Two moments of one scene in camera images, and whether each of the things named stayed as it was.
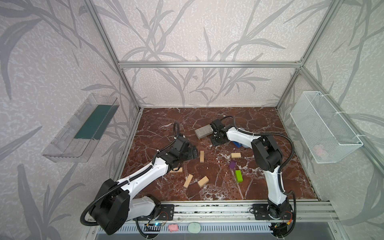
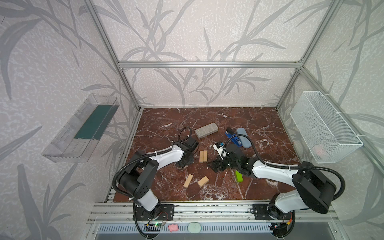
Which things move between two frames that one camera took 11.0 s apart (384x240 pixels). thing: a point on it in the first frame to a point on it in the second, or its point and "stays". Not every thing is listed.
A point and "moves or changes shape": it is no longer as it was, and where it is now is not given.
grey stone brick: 204,131 stays
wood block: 235,155 moves or changes shape
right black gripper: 217,138 to 222,163
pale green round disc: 194,227 stays
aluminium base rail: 241,212 stays
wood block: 202,157 stays
